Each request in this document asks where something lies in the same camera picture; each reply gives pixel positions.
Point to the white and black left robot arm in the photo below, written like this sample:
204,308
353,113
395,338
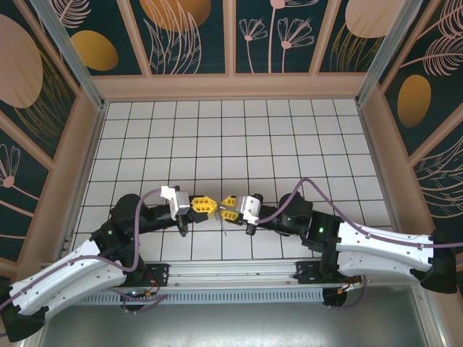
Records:
68,278

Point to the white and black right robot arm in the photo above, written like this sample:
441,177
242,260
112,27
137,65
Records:
383,246

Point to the grey metal sheet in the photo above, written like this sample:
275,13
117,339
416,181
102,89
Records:
231,325

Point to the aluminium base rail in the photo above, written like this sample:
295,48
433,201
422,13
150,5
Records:
231,273

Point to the aluminium table edge rail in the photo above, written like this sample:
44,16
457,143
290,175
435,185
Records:
376,162
92,148

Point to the aluminium corner post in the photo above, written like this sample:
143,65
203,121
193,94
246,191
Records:
390,54
68,58

